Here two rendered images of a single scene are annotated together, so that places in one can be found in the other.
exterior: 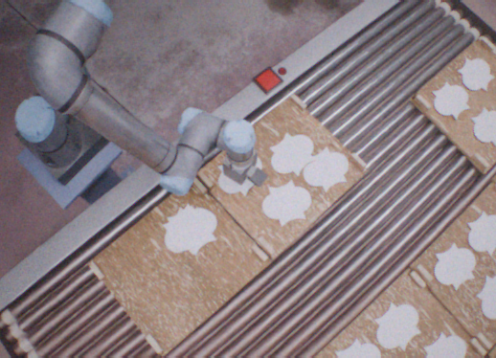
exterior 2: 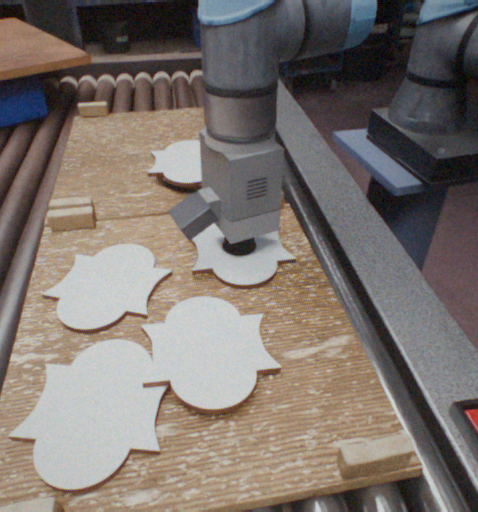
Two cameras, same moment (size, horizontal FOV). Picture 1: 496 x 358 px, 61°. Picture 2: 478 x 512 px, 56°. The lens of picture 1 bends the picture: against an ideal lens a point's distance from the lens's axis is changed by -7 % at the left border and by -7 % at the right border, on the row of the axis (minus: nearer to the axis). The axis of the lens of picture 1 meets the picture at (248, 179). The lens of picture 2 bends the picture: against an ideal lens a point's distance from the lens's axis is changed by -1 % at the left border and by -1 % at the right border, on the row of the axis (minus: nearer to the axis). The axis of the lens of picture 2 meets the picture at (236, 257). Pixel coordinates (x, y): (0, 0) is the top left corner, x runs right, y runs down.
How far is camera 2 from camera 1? 1.21 m
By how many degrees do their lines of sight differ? 63
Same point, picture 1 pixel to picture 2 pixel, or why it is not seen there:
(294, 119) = (319, 422)
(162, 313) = (119, 126)
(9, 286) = not seen: hidden behind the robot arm
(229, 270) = (94, 182)
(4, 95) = not seen: outside the picture
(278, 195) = (137, 275)
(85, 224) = (292, 121)
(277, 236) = (69, 246)
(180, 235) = (193, 148)
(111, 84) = not seen: outside the picture
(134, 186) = (318, 161)
